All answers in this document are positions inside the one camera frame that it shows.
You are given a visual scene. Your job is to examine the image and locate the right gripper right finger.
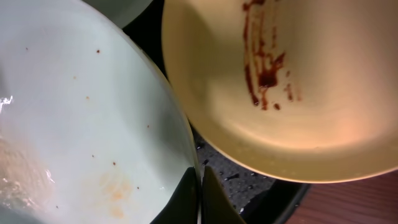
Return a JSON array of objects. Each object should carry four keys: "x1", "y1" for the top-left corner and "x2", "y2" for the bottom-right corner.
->
[{"x1": 201, "y1": 166, "x2": 246, "y2": 224}]

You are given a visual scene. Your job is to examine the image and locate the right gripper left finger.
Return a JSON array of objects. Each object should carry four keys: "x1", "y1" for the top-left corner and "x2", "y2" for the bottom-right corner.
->
[{"x1": 150, "y1": 167, "x2": 198, "y2": 224}]

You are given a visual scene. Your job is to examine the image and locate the light blue plate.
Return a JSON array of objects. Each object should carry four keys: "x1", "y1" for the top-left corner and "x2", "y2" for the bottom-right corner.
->
[
  {"x1": 1, "y1": 1, "x2": 198, "y2": 224},
  {"x1": 83, "y1": 0, "x2": 152, "y2": 28}
]

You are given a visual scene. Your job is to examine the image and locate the black round tray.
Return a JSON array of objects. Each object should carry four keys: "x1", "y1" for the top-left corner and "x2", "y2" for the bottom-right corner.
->
[{"x1": 123, "y1": 0, "x2": 310, "y2": 223}]

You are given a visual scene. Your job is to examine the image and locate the yellow plate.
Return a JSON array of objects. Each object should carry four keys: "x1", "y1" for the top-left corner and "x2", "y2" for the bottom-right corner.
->
[{"x1": 161, "y1": 0, "x2": 397, "y2": 184}]

